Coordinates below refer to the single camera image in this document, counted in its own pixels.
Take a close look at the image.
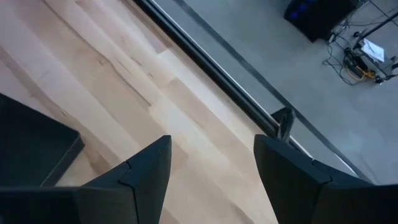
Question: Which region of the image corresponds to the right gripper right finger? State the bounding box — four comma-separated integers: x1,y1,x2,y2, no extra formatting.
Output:
253,134,398,224

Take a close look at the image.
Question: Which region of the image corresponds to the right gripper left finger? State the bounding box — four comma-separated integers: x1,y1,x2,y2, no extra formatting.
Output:
0,134,173,224

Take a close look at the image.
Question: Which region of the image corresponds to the black mesh desk organizer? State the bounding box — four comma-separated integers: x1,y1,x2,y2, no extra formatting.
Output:
0,92,86,188

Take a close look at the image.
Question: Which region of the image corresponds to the white paper sheet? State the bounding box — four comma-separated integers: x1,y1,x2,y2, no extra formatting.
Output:
361,37,386,63

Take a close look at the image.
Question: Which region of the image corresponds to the black computer tower blue light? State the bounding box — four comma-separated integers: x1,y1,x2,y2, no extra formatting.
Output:
283,0,359,43

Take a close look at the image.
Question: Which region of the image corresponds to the yellow cable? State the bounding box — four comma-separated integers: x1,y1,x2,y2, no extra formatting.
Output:
344,63,376,81

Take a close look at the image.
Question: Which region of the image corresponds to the black aluminium table frame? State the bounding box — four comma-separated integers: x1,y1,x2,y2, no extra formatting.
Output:
132,0,374,185

